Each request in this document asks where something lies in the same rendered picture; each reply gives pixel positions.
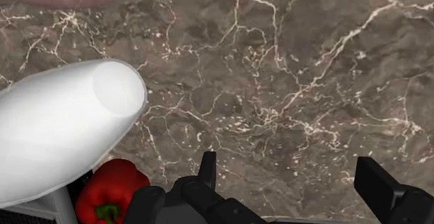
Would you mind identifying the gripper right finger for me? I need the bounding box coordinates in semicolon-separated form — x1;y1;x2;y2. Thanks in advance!
353;156;434;224

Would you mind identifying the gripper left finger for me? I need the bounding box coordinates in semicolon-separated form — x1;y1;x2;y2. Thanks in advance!
122;150;269;224

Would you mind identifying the red bell pepper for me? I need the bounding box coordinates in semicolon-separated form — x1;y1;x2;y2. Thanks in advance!
75;158;151;224

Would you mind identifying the white rounded appliance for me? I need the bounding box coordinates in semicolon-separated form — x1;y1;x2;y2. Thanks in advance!
0;58;149;224

